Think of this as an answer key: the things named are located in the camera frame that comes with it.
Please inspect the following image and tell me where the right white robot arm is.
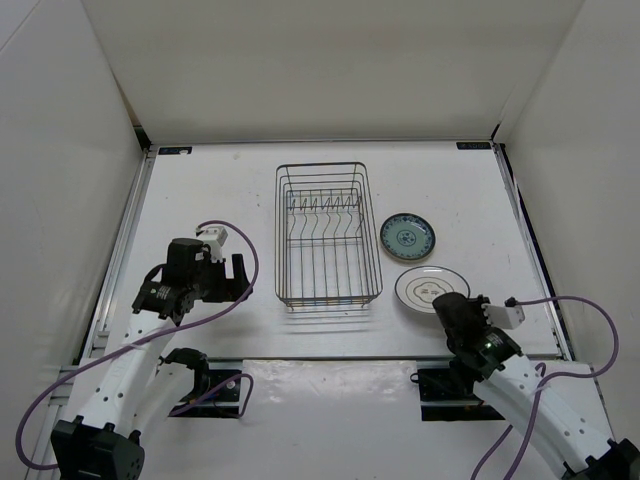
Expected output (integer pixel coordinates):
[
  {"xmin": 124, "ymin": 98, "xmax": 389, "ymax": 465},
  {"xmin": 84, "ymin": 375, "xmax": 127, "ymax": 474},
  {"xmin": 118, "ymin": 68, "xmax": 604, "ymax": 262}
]
[{"xmin": 432, "ymin": 292, "xmax": 639, "ymax": 479}]

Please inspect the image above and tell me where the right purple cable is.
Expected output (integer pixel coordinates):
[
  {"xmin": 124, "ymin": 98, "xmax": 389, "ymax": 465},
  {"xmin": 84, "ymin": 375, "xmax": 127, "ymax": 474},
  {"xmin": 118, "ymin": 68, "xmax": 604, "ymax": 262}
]
[{"xmin": 472, "ymin": 294, "xmax": 621, "ymax": 480}]

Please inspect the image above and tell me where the blue patterned plate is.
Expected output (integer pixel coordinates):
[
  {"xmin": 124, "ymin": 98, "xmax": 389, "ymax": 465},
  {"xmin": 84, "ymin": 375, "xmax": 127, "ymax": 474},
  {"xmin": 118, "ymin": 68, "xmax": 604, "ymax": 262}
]
[{"xmin": 379, "ymin": 212, "xmax": 436, "ymax": 262}]

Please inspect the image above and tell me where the white plate with dark rim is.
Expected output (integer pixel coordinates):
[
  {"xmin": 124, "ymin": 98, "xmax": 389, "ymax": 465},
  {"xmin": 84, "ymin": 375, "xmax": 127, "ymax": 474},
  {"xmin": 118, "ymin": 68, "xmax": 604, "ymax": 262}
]
[{"xmin": 394, "ymin": 266, "xmax": 471, "ymax": 314}]

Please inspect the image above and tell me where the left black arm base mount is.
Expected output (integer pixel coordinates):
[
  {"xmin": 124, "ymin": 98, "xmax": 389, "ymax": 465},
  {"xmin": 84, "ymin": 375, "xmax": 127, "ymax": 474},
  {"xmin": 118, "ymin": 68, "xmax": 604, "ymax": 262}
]
[{"xmin": 160, "ymin": 348, "xmax": 255, "ymax": 419}]

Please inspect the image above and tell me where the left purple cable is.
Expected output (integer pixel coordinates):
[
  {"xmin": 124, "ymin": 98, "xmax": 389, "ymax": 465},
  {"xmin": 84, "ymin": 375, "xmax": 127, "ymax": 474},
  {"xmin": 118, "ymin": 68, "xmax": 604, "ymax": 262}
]
[{"xmin": 16, "ymin": 219, "xmax": 260, "ymax": 471}]

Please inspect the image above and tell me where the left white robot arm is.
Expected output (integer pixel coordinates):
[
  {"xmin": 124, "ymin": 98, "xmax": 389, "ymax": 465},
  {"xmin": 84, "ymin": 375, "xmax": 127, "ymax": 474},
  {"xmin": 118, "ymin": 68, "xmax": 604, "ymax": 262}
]
[{"xmin": 51, "ymin": 227, "xmax": 251, "ymax": 479}]

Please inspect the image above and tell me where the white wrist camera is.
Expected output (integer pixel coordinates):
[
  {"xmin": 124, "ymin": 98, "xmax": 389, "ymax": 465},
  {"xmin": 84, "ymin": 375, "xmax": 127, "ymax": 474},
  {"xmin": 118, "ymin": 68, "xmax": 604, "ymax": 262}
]
[
  {"xmin": 482, "ymin": 297, "xmax": 525, "ymax": 330},
  {"xmin": 195, "ymin": 225, "xmax": 228, "ymax": 263}
]

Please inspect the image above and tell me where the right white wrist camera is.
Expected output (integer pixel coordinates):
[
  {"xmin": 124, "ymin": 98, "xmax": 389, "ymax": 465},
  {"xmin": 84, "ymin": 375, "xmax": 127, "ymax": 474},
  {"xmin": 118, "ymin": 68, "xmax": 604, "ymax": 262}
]
[{"xmin": 482, "ymin": 297, "xmax": 525, "ymax": 330}]

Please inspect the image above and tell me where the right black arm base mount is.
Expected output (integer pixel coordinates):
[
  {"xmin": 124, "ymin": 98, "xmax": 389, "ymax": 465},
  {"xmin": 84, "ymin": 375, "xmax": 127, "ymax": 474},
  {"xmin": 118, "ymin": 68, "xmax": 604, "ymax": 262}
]
[{"xmin": 409, "ymin": 360, "xmax": 503, "ymax": 422}]

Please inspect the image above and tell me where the purple cable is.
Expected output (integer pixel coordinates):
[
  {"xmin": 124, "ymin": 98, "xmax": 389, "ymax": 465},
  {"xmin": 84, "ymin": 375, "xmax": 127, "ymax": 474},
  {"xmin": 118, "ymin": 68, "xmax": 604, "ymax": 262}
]
[
  {"xmin": 16, "ymin": 219, "xmax": 260, "ymax": 471},
  {"xmin": 472, "ymin": 294, "xmax": 621, "ymax": 480}
]

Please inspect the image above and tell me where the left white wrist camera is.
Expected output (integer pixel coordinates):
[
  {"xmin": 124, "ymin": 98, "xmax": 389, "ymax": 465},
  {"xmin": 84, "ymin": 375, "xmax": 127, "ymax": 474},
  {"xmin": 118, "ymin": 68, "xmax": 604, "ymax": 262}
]
[{"xmin": 195, "ymin": 225, "xmax": 228, "ymax": 263}]

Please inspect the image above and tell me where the grey wire dish rack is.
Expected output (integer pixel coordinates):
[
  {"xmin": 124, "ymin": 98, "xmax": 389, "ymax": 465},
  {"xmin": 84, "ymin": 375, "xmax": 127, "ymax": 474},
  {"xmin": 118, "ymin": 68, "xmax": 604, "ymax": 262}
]
[{"xmin": 275, "ymin": 162, "xmax": 383, "ymax": 310}]

